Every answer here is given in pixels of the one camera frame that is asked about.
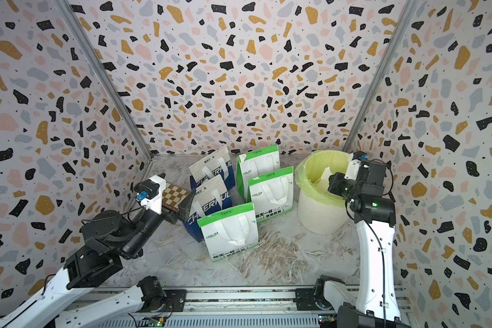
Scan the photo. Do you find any green white bag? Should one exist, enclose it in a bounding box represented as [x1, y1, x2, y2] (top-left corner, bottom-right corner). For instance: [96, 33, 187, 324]
[248, 167, 294, 223]
[236, 144, 280, 202]
[198, 202, 259, 262]

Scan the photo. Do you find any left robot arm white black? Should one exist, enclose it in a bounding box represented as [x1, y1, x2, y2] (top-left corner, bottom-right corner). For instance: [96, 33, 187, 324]
[0, 193, 194, 327]

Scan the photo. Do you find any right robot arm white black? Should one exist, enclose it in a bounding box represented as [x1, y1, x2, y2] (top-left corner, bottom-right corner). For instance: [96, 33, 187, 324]
[314, 154, 406, 327]

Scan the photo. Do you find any wooden chessboard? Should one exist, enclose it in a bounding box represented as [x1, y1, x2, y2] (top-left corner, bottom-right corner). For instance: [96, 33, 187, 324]
[162, 184, 190, 212]

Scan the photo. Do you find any yellow-green bin liner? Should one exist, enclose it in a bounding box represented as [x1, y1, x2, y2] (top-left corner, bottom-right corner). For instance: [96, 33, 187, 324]
[295, 150, 350, 207]

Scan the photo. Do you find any front blue white bag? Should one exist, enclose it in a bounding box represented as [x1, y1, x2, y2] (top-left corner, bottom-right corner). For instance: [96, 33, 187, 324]
[183, 175, 232, 243]

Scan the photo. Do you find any blue white bag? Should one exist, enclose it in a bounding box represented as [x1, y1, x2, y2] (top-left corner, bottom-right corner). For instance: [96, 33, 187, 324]
[189, 146, 235, 190]
[183, 175, 232, 243]

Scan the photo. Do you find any white trash bin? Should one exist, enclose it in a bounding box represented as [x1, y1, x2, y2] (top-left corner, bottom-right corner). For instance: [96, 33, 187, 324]
[297, 191, 349, 235]

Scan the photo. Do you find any back blue white bag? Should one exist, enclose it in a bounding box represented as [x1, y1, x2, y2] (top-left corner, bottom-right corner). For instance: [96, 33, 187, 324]
[189, 146, 235, 190]

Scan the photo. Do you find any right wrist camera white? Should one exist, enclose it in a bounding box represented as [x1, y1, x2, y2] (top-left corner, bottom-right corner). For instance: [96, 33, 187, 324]
[344, 151, 367, 180]

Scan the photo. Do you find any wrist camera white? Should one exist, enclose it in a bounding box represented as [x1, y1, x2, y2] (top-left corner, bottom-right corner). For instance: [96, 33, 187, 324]
[344, 151, 367, 180]
[134, 173, 168, 215]

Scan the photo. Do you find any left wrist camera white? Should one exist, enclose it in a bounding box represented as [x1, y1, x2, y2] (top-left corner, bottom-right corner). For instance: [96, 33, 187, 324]
[134, 173, 168, 215]

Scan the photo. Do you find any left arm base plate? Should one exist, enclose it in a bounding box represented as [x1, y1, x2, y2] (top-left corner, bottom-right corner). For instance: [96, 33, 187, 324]
[136, 289, 187, 316]

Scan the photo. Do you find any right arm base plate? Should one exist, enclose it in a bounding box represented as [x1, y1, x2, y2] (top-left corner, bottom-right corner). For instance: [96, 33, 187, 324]
[295, 284, 355, 311]

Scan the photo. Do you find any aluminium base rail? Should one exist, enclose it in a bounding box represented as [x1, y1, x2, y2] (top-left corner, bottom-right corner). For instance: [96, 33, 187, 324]
[99, 286, 336, 327]

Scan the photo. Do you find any right corner aluminium post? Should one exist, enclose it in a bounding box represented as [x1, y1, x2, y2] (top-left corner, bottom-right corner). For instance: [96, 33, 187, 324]
[342, 0, 419, 153]

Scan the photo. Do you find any corner aluminium post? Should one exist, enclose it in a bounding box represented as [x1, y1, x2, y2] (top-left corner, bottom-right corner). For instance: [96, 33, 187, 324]
[54, 0, 153, 161]
[342, 0, 419, 153]

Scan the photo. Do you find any left corner aluminium post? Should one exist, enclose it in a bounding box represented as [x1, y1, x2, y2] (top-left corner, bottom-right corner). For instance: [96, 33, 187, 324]
[54, 0, 153, 161]

